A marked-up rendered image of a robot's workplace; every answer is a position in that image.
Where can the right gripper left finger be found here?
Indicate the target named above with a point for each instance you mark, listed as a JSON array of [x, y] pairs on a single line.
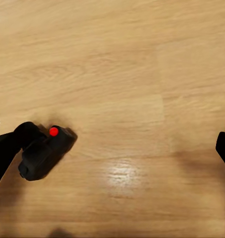
[[8, 150]]

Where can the digital camera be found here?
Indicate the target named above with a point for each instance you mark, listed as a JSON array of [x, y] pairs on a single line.
[[40, 153]]

